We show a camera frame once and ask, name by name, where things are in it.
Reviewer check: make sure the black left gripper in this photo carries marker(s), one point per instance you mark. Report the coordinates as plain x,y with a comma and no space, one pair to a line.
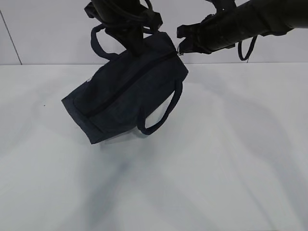
126,13

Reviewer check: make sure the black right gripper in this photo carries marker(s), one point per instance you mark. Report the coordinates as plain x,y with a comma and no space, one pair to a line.
198,38

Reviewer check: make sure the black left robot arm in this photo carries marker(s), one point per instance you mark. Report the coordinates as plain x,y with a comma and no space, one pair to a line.
111,32

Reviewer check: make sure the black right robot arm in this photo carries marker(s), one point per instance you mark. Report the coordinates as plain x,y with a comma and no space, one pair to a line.
233,24

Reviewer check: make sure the navy blue lunch bag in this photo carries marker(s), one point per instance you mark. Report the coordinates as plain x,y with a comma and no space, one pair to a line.
128,92

